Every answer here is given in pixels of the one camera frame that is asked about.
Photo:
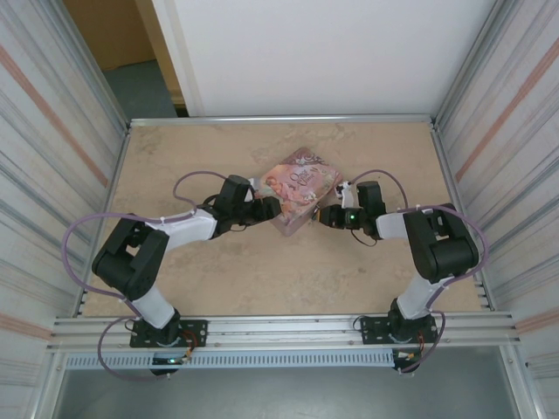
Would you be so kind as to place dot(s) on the pink printed tin box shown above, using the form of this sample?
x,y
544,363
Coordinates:
x,y
301,179

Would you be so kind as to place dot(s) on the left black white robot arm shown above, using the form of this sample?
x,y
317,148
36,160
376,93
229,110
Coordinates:
x,y
131,262

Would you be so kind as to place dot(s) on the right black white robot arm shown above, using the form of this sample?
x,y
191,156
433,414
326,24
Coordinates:
x,y
445,253

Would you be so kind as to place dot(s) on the aluminium table edge bar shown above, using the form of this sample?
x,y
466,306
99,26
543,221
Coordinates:
x,y
284,120

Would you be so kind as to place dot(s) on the aluminium table side bar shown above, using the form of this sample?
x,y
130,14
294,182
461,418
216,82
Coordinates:
x,y
443,157
120,166

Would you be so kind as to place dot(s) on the brown cardboard board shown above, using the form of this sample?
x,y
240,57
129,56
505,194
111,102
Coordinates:
x,y
109,30

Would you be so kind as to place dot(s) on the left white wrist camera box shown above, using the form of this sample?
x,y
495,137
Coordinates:
x,y
255,191

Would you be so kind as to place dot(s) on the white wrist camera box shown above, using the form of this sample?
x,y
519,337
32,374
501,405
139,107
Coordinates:
x,y
255,191
348,194

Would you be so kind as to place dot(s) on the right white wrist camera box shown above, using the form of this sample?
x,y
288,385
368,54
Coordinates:
x,y
348,194

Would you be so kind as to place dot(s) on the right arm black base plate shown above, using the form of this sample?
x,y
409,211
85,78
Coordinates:
x,y
371,327

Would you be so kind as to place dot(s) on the aluminium mounting rail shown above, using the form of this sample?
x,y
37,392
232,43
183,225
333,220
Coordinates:
x,y
284,331

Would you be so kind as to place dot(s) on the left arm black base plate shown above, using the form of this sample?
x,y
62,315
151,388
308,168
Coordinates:
x,y
194,334

